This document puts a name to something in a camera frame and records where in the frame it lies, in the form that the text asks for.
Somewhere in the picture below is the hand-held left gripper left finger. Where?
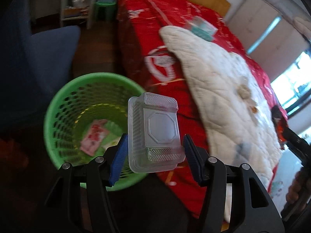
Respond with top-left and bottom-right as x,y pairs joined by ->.
44,133 -> 129,233

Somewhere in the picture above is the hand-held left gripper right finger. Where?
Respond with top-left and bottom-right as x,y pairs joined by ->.
183,134 -> 285,233

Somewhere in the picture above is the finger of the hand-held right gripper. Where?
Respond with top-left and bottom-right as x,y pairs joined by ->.
271,105 -> 311,162

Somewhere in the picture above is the clear plastic clamshell container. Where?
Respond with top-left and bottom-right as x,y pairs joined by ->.
128,92 -> 187,174

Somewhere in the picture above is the green plastic mesh basket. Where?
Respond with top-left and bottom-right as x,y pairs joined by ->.
44,72 -> 149,191

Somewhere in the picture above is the person's right hand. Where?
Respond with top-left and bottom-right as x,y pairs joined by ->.
286,169 -> 304,203

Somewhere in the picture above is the pink snack wrapper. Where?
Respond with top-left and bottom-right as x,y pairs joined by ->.
80,119 -> 110,156

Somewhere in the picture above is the window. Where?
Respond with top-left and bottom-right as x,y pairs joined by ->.
270,51 -> 311,117

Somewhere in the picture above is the white quilted blanket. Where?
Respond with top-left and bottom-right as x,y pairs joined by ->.
159,25 -> 285,224

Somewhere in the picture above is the white wardrobe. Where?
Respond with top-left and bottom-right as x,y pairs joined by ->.
226,0 -> 309,61

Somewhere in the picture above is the dark blue chair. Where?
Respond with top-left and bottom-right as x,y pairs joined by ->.
0,0 -> 82,131

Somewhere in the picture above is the teal and white tissue box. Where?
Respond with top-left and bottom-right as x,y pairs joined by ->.
186,16 -> 219,42

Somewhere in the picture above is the red printed blanket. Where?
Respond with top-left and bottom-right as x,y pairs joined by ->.
117,0 -> 289,220

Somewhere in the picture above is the green plastic stool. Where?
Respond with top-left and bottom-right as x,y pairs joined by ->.
93,1 -> 117,21

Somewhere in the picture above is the white desk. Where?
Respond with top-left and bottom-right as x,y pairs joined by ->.
59,0 -> 101,28

